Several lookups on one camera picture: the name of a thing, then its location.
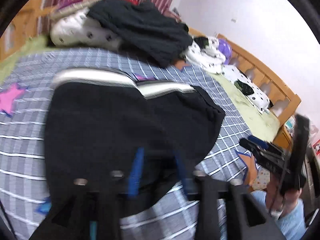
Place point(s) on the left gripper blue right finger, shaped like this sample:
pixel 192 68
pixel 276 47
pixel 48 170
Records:
pixel 225 208

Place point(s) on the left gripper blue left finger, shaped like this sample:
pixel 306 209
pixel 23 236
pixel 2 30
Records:
pixel 92 214

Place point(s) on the black pants with white stripe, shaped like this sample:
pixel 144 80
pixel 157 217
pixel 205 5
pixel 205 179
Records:
pixel 97 120

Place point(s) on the blue sleeve forearm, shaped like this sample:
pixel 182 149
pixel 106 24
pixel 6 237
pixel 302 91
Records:
pixel 292 225

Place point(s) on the person right hand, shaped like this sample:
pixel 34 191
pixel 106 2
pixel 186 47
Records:
pixel 275 202

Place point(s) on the colourful dotted fabric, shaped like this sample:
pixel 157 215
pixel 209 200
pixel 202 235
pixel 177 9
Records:
pixel 261 181

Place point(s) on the green bed sheet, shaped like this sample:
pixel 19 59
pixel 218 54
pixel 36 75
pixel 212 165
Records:
pixel 263 125

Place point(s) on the white floral pillow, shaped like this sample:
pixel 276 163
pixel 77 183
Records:
pixel 254 94

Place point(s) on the grey checked blanket with stars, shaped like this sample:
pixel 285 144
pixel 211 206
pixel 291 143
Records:
pixel 23 186

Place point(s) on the purple plush toy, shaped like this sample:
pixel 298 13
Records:
pixel 225 48

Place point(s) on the white floral quilt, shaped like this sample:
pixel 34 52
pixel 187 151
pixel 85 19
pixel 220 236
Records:
pixel 79 29

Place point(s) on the black jacket pile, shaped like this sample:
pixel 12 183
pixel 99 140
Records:
pixel 162 39

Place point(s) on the purple cream folded blanket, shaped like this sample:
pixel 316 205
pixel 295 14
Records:
pixel 68 7

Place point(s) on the wooden bed frame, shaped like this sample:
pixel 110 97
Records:
pixel 28 20

